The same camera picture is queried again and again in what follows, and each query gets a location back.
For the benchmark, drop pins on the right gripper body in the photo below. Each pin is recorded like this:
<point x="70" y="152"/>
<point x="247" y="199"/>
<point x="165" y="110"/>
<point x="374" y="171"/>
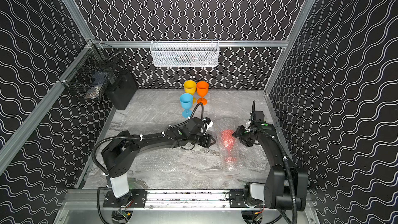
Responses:
<point x="246" y="138"/>

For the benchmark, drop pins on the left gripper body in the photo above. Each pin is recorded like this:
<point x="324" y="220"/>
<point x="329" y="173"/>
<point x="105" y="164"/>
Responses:
<point x="204" y="139"/>

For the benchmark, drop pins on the red wine glass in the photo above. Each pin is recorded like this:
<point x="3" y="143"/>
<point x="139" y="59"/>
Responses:
<point x="236" y="157"/>

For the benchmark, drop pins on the blue wine glass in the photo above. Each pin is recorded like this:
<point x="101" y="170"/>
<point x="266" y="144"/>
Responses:
<point x="186" y="101"/>

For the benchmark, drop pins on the yellow wine glass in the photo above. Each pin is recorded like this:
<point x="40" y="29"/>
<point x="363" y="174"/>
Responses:
<point x="190" y="88"/>

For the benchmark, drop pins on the orange wine glass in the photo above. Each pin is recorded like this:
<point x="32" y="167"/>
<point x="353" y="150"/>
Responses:
<point x="202" y="90"/>

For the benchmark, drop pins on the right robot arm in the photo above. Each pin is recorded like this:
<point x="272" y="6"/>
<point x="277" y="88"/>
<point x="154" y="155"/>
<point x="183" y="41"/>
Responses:
<point x="286" y="184"/>

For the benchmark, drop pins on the black box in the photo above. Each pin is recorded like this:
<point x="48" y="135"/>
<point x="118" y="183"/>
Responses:
<point x="122" y="90"/>

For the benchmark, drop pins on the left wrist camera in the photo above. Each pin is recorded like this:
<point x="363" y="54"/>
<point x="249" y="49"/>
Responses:
<point x="207" y="124"/>

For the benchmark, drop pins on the black wire basket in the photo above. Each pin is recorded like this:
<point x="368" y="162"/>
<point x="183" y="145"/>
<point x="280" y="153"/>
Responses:
<point x="94" y="72"/>

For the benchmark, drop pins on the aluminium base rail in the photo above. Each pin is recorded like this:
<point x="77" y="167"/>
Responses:
<point x="159" y="200"/>

